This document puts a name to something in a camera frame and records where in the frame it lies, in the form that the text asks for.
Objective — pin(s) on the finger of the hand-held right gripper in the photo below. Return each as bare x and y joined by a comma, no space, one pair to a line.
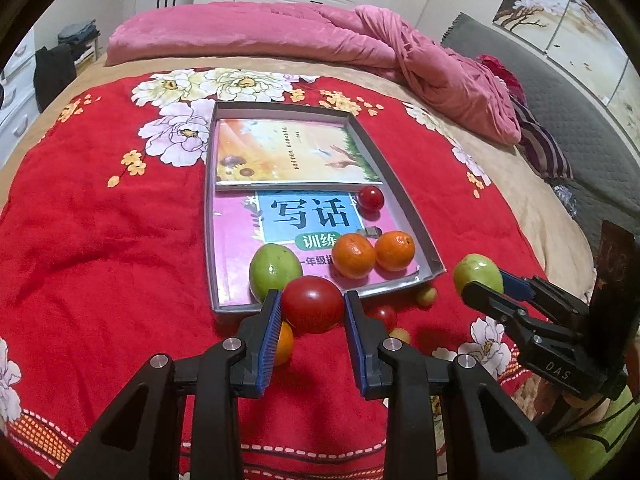
492,305
550,297

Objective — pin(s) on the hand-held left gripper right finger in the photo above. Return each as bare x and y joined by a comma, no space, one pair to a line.
357,345

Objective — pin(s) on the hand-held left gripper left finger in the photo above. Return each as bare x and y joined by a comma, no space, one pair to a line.
270,345

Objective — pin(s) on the orange mandarin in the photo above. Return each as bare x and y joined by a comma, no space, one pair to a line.
285,345
395,251
354,256

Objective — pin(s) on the smaller green mango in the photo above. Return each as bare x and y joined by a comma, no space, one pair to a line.
475,270

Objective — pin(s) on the red tomato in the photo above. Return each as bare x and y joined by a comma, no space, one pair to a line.
386,316
312,305
371,197

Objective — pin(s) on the small green brown jujube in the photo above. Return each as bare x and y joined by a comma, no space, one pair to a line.
400,335
426,295

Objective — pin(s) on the large green mango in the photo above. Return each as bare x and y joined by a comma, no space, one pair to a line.
270,270

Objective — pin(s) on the grey cardboard box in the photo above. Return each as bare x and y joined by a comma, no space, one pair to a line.
280,108

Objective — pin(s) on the green garment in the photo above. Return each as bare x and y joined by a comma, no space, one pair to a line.
600,445

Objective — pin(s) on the pink book with blue label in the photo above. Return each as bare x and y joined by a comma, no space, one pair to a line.
230,240

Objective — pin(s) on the striped cloth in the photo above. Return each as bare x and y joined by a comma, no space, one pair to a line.
542,147

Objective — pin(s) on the grey quilted headboard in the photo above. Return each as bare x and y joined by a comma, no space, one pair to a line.
575,110

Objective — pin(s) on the sunflower cover book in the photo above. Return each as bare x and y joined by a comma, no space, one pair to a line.
280,150

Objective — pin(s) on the red floral blanket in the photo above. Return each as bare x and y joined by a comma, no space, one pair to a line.
100,235

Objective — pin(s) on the red cloth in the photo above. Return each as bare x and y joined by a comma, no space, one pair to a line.
500,72

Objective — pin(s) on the pink quilt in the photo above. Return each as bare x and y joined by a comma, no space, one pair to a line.
225,30

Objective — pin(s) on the white drawer cabinet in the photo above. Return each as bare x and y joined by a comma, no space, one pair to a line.
15,105

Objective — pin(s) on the pile of folded clothes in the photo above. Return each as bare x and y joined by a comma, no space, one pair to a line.
77,35

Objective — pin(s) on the floral wall painting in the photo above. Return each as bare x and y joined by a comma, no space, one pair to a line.
550,10

